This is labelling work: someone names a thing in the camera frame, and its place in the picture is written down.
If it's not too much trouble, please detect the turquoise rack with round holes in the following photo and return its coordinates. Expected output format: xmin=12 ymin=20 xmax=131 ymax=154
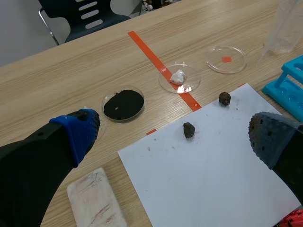
xmin=261 ymin=55 xmax=303 ymax=122

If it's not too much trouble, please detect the clear plastic beaker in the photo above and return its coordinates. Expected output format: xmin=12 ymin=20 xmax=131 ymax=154
xmin=255 ymin=0 xmax=303 ymax=69

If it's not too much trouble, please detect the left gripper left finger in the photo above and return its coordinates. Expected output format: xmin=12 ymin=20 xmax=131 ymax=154
xmin=0 ymin=108 xmax=101 ymax=227

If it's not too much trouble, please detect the white lump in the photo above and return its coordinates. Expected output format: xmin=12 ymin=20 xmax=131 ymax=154
xmin=169 ymin=69 xmax=186 ymax=85

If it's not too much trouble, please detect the small white tile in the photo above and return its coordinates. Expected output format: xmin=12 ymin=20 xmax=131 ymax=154
xmin=66 ymin=167 xmax=129 ymax=227

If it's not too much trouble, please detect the clear glass dish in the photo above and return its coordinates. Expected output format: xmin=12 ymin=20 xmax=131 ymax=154
xmin=205 ymin=45 xmax=248 ymax=75
xmin=158 ymin=61 xmax=202 ymax=94

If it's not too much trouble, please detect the glass dish with black powder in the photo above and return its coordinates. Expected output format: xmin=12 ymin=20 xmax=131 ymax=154
xmin=101 ymin=85 xmax=145 ymax=123

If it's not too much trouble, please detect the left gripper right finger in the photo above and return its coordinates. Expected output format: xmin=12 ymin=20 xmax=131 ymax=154
xmin=248 ymin=112 xmax=303 ymax=206

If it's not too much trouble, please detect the small dark stone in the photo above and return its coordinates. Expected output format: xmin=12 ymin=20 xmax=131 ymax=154
xmin=218 ymin=91 xmax=232 ymax=106
xmin=183 ymin=122 xmax=196 ymax=139

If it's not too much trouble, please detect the toy brick block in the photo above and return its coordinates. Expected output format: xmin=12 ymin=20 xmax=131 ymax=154
xmin=277 ymin=208 xmax=303 ymax=227

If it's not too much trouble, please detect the dark blue chair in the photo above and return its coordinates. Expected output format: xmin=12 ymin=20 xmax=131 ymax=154
xmin=37 ymin=0 xmax=132 ymax=46

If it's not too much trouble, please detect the white sheet of paper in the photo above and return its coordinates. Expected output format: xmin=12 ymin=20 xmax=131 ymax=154
xmin=117 ymin=83 xmax=302 ymax=227

